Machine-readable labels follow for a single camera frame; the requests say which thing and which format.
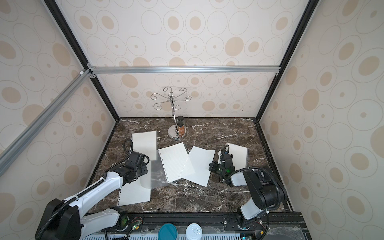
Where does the torn lined paper sheet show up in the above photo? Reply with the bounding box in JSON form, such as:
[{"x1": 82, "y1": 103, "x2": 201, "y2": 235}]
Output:
[{"x1": 118, "y1": 179, "x2": 151, "y2": 206}]

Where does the large white spiral notebook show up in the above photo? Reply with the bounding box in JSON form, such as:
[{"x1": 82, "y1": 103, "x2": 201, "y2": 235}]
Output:
[{"x1": 131, "y1": 131, "x2": 158, "y2": 161}]

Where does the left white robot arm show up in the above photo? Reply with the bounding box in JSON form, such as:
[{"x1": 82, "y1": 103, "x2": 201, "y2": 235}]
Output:
[{"x1": 35, "y1": 152, "x2": 150, "y2": 240}]

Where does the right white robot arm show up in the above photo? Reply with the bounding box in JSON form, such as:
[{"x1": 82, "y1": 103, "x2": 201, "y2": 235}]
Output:
[{"x1": 209, "y1": 152, "x2": 288, "y2": 222}]

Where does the brown spice bottle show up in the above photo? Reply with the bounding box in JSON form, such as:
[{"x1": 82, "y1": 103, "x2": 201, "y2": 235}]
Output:
[{"x1": 177, "y1": 121, "x2": 186, "y2": 137}]

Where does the white round lid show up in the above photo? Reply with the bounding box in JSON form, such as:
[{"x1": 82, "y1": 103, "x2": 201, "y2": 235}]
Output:
[{"x1": 186, "y1": 223, "x2": 203, "y2": 240}]

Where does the teal round lid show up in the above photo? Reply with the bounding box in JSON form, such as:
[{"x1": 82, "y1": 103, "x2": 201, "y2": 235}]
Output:
[{"x1": 158, "y1": 223, "x2": 178, "y2": 240}]

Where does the chrome hook stand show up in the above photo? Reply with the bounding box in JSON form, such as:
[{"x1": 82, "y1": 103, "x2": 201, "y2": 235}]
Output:
[{"x1": 150, "y1": 86, "x2": 192, "y2": 140}]

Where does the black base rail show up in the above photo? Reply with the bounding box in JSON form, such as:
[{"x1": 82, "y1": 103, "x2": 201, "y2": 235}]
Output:
[{"x1": 53, "y1": 211, "x2": 313, "y2": 240}]

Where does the horizontal aluminium rail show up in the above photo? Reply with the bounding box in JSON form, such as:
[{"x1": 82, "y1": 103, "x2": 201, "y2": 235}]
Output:
[{"x1": 91, "y1": 66, "x2": 280, "y2": 74}]

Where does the diagonal aluminium rail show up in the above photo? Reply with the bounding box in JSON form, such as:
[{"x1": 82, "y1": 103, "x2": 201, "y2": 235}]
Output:
[{"x1": 1, "y1": 69, "x2": 91, "y2": 175}]

